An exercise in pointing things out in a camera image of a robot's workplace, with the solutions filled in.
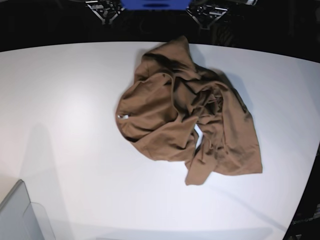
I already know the grey box at table corner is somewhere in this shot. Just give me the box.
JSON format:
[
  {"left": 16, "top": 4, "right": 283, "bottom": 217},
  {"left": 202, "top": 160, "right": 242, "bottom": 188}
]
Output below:
[{"left": 0, "top": 179, "right": 56, "bottom": 240}]

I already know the brown t-shirt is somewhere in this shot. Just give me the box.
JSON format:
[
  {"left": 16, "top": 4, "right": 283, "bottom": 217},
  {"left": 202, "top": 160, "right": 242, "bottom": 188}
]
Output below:
[{"left": 115, "top": 36, "right": 263, "bottom": 185}]

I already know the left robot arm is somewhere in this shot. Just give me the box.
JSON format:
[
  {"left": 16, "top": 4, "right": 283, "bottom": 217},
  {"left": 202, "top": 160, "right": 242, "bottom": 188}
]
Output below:
[{"left": 185, "top": 0, "right": 258, "bottom": 30}]

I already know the blue plastic bin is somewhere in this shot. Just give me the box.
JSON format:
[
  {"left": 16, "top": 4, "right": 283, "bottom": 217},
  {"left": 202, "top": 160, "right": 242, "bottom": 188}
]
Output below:
[{"left": 120, "top": 0, "right": 191, "bottom": 11}]

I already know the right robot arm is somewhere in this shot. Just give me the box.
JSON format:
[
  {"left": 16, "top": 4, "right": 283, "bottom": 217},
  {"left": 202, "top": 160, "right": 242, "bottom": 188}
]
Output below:
[{"left": 84, "top": 0, "right": 125, "bottom": 25}]

